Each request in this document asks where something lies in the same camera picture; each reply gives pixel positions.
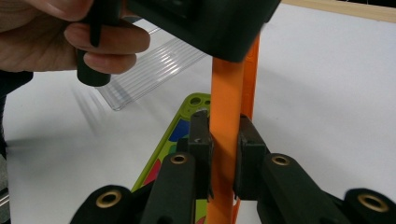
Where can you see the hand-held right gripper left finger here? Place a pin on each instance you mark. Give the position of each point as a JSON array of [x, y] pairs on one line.
[[199, 146]]

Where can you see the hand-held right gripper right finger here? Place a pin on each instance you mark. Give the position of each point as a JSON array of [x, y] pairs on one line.
[[250, 155]]

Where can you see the green cartoon phone case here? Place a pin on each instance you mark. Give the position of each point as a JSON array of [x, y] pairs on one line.
[[176, 133]]

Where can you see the orange phone case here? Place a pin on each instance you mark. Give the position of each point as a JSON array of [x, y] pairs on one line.
[[225, 102]]

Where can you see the clear plastic tray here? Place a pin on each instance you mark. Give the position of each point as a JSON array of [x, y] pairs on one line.
[[155, 71]]

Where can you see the light wooden board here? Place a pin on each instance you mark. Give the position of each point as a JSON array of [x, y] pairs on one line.
[[351, 9]]

